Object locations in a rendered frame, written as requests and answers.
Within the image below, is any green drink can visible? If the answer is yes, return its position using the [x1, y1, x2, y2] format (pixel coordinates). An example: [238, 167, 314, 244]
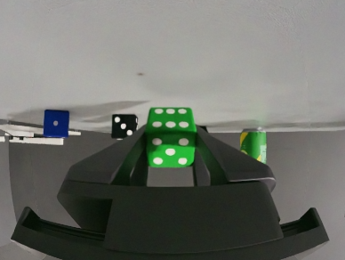
[240, 128, 266, 164]

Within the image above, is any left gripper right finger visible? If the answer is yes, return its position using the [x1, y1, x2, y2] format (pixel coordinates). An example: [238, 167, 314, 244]
[192, 124, 277, 193]

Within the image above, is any green die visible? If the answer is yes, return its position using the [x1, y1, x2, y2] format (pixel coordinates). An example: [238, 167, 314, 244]
[144, 107, 197, 167]

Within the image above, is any blue die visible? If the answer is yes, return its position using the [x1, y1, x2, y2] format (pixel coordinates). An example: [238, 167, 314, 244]
[44, 110, 69, 138]

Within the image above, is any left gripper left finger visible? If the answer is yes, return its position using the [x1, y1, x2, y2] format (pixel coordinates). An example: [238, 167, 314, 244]
[64, 124, 148, 186]

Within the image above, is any black die with white pips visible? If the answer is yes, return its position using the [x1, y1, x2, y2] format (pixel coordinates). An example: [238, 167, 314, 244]
[112, 114, 139, 140]

